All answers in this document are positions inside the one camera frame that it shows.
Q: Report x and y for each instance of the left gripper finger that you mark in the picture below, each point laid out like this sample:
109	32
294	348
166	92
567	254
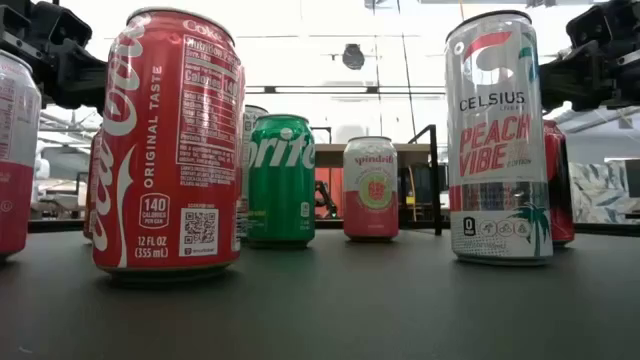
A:
80	80

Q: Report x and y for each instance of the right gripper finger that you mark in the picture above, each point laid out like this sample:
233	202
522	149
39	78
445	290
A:
580	82

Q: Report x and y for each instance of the tall silver Celsius can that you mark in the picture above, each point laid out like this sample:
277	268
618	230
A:
255	113
497	150

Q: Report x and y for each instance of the leaf-patterned panel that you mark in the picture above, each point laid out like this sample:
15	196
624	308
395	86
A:
600	190

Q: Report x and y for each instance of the black round ceiling fixture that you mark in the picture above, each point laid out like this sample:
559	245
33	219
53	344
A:
353	56

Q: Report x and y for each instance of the green Sprite can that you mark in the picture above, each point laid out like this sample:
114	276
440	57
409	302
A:
281	200

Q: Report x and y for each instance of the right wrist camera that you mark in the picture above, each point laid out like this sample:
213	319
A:
592	27

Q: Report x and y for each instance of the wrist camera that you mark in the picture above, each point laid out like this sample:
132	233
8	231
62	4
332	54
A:
592	27
62	25

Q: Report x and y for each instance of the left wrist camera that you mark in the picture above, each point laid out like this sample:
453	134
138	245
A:
62	25

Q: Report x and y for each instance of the wooden shelf black frame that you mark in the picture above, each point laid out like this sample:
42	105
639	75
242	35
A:
415	155

